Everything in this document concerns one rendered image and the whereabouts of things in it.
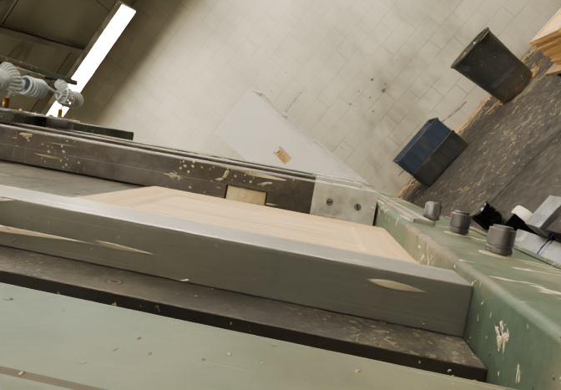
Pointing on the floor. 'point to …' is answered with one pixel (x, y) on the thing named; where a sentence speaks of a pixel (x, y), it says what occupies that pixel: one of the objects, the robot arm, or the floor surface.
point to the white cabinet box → (277, 139)
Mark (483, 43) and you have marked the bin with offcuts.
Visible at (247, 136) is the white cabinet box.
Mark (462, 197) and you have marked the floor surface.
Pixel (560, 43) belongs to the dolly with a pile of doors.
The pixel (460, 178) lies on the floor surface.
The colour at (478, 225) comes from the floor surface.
